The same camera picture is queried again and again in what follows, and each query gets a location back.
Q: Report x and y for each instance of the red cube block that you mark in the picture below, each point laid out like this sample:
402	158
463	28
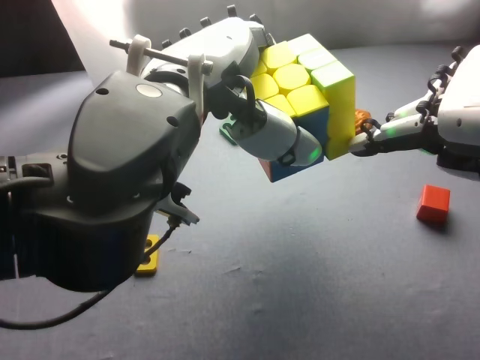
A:
433	204

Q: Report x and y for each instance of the yellow two-hole flat block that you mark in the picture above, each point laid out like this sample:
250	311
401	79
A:
152	264

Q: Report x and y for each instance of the multicolour puzzle cube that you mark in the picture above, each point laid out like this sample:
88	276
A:
311	93

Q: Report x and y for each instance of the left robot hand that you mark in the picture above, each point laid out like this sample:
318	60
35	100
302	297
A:
225	41

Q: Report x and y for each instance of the green pentagon block with holes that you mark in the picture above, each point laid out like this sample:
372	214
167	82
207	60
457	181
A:
227	129

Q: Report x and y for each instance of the orange swirl toy cookie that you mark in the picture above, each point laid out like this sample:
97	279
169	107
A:
360	120

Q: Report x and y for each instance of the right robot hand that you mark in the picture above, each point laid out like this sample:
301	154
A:
461	97

